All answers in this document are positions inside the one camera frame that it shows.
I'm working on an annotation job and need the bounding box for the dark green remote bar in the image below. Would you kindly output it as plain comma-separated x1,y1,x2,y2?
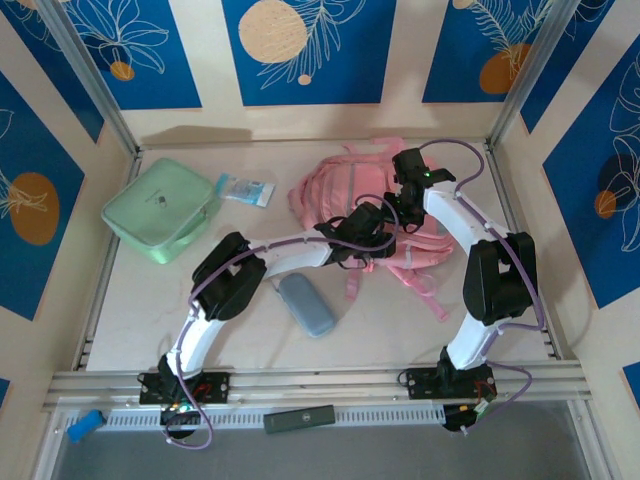
263,404,335,435

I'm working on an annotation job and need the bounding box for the aluminium table side rail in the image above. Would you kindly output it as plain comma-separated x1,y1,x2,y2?
482,142,566,361
73,149,144,372

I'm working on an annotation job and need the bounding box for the blue cylinder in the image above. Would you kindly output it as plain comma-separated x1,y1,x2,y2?
67,409,104,444

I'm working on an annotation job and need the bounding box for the mint green zip bag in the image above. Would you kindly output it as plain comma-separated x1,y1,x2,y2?
101,157,221,266

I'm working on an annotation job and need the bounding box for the pink student backpack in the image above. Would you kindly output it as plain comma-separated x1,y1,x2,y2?
287,139,456,321

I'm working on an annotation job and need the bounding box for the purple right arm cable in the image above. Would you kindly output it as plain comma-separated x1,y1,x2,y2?
417,138,547,436

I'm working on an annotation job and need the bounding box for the small black controller board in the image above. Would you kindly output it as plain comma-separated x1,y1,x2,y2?
442,399,496,435
159,402,204,427

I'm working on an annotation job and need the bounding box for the blue tissue packet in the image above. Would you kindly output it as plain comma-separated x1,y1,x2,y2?
217,172,277,209

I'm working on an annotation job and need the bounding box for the white slotted cable duct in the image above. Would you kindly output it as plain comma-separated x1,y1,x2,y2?
102,404,446,429

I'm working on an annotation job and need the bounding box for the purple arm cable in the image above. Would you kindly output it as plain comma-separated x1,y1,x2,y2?
417,138,547,436
158,197,401,451

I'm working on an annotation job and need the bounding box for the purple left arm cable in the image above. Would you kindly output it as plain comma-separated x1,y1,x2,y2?
158,197,401,451

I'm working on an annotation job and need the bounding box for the aluminium mounting rail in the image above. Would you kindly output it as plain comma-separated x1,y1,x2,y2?
42,362,594,414

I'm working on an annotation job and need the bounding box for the grey-blue pencil case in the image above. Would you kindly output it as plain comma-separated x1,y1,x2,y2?
272,272,337,339

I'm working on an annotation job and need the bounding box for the aluminium frame post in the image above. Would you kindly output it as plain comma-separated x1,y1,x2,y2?
487,0,576,151
37,0,144,156

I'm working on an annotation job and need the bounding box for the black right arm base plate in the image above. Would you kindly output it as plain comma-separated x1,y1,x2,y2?
404,367,499,401

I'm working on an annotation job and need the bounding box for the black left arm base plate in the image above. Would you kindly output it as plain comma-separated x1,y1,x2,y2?
138,371,232,405

